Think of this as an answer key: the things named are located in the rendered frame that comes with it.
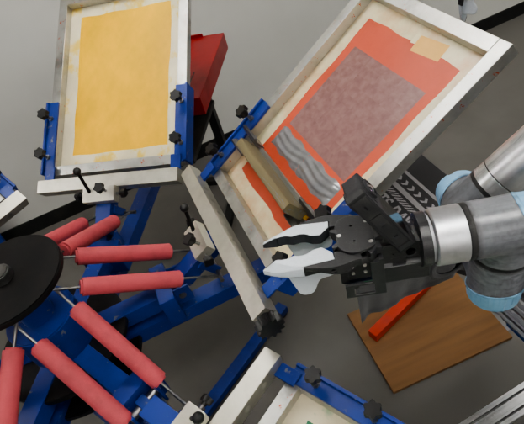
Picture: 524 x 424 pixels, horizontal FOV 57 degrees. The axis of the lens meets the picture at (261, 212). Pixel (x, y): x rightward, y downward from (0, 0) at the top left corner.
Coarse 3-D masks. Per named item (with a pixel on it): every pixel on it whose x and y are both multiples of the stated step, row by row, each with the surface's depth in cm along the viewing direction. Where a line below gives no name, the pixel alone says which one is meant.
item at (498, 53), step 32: (352, 0) 148; (384, 0) 138; (416, 0) 129; (448, 32) 118; (480, 32) 112; (480, 64) 108; (288, 96) 156; (448, 96) 111; (256, 128) 159; (416, 128) 114; (224, 192) 156; (384, 192) 118; (256, 224) 142
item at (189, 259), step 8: (208, 232) 146; (216, 248) 144; (192, 256) 147; (216, 256) 146; (184, 264) 148; (192, 264) 145; (184, 272) 146; (192, 272) 146; (200, 272) 148; (184, 280) 147; (192, 280) 149
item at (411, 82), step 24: (408, 48) 130; (384, 72) 132; (408, 72) 127; (432, 72) 121; (456, 72) 116; (384, 96) 129; (408, 96) 124; (432, 96) 119; (360, 120) 132; (384, 120) 126; (408, 120) 121; (336, 144) 135; (360, 144) 129; (384, 144) 123; (336, 168) 131; (360, 168) 126
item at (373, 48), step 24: (360, 48) 143; (384, 48) 136; (336, 72) 146; (360, 72) 139; (312, 96) 149; (336, 96) 142; (360, 96) 135; (288, 120) 153; (312, 120) 145; (336, 120) 138; (264, 144) 157; (312, 144) 141; (288, 168) 145; (264, 192) 148
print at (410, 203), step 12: (396, 180) 170; (408, 180) 169; (396, 192) 166; (408, 192) 165; (420, 192) 163; (432, 192) 162; (396, 204) 162; (408, 204) 161; (420, 204) 160; (432, 204) 158; (408, 216) 157
